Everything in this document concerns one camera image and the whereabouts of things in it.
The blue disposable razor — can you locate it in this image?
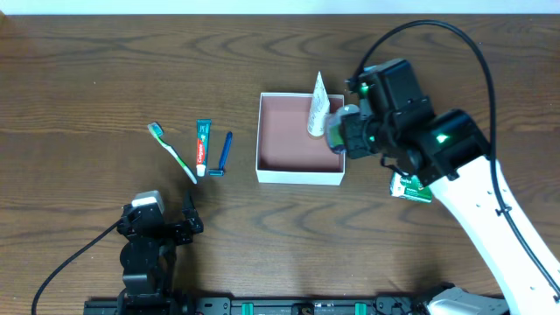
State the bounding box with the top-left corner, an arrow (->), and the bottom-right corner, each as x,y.
208,131 -> 233,177

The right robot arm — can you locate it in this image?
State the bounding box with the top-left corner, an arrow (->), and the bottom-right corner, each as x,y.
326,98 -> 559,314

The green white toothbrush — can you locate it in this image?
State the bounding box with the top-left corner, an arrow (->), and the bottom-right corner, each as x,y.
147,122 -> 198,185

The Colgate toothpaste tube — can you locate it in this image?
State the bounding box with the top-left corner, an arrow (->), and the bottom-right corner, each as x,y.
196,119 -> 212,177

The white square cardboard box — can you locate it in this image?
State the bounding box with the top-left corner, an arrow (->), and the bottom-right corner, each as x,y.
255,92 -> 347,186

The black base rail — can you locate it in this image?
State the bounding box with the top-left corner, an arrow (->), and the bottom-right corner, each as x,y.
83,296 -> 429,315

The clear pump sanitizer bottle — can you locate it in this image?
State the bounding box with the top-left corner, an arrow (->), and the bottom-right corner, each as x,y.
325,104 -> 360,154

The green soap bar pack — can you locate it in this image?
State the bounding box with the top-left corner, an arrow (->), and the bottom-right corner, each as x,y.
389,172 -> 432,203

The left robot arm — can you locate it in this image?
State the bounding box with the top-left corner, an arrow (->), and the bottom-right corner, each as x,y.
117,190 -> 204,314

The white lotion tube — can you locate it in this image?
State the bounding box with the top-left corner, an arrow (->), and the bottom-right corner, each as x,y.
307,72 -> 330,138

